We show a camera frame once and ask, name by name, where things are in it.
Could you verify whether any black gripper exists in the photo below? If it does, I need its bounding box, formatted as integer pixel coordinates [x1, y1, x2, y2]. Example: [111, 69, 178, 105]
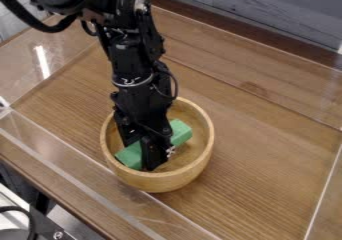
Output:
[111, 78, 175, 171]

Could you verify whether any green rectangular block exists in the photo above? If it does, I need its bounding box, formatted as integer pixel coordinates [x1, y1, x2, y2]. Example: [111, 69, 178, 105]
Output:
[115, 119, 192, 171]

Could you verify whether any brown wooden bowl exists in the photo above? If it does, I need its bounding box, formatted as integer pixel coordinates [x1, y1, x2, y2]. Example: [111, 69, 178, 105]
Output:
[100, 97, 215, 193]

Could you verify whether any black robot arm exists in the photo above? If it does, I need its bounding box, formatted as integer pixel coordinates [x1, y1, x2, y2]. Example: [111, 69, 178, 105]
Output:
[0, 0, 179, 171]

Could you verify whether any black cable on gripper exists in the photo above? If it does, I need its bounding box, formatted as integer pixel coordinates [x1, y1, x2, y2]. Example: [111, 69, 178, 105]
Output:
[151, 62, 179, 102]

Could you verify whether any clear acrylic tray wall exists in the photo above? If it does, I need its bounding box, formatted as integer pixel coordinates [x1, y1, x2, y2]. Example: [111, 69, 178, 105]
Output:
[0, 0, 342, 240]

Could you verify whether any black metal bracket with screw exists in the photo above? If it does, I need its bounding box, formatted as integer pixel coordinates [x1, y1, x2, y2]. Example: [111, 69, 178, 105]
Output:
[33, 214, 77, 240]

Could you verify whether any black cable bottom left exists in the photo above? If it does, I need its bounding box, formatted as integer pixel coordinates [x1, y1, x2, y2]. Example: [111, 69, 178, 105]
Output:
[0, 205, 41, 240]

